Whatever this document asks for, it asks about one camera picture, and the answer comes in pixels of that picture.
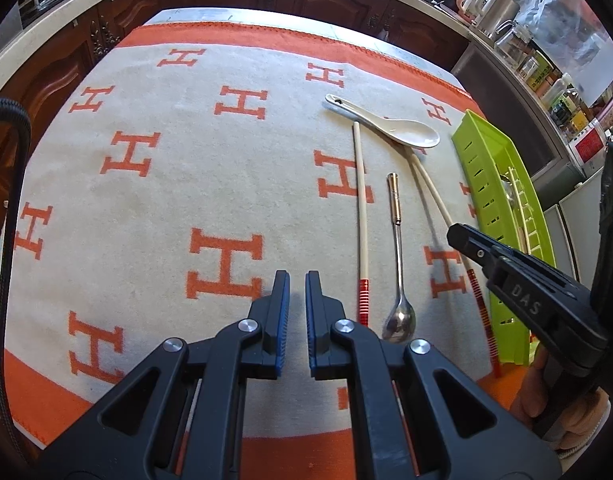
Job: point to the white pink electric kettle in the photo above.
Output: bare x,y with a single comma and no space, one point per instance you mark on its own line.
481,2

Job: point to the green label jar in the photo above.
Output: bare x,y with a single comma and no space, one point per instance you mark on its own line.
538,75

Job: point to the glass pitcher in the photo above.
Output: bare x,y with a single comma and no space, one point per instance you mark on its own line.
513,40

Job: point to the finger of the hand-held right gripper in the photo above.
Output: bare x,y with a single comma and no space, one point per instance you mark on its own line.
471,247

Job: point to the person's right forearm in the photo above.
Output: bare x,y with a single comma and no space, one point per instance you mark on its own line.
581,420

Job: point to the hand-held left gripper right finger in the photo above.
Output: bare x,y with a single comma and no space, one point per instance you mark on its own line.
316,325

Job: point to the clear plastic bags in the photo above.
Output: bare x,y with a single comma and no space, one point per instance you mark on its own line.
571,25

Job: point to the red white package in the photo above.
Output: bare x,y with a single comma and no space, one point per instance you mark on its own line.
588,142

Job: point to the green plastic tray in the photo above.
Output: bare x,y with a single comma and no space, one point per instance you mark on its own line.
481,185

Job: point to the orange patterned blanket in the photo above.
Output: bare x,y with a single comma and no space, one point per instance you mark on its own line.
136,210

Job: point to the person's right hand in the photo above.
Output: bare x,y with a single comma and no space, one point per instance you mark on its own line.
528,390

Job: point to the stainless steel soup spoon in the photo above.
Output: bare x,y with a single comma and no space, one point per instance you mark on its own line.
509,195

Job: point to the white kitchen countertop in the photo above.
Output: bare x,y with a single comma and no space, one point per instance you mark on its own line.
46,25

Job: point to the white ceramic spoon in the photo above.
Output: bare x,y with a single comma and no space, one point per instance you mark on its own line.
411,132

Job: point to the white plastic bottle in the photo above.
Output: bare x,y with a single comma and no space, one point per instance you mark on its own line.
561,92

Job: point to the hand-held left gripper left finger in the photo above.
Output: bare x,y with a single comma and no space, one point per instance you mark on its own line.
279,325

